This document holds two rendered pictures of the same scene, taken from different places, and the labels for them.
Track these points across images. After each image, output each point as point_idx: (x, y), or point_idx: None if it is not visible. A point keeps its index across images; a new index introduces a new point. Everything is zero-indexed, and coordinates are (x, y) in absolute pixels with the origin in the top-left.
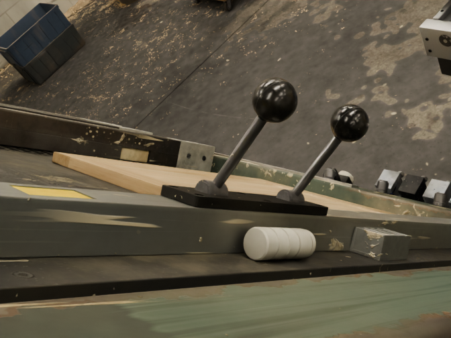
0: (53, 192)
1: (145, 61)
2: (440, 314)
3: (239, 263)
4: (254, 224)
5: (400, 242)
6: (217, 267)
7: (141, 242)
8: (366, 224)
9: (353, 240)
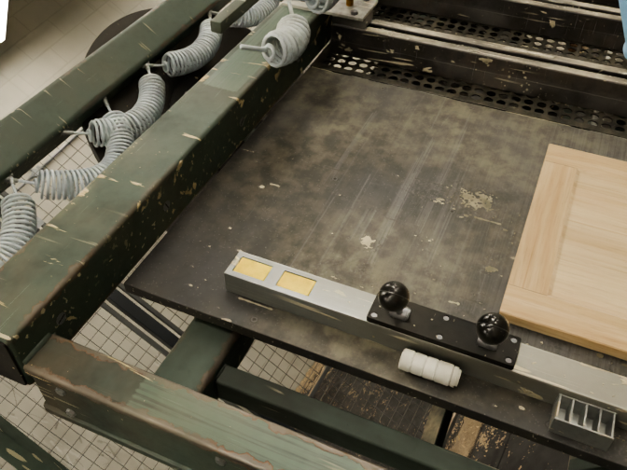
0: (297, 282)
1: None
2: (216, 444)
3: (381, 363)
4: (420, 346)
5: (588, 435)
6: (355, 358)
7: (331, 323)
8: (581, 398)
9: (555, 401)
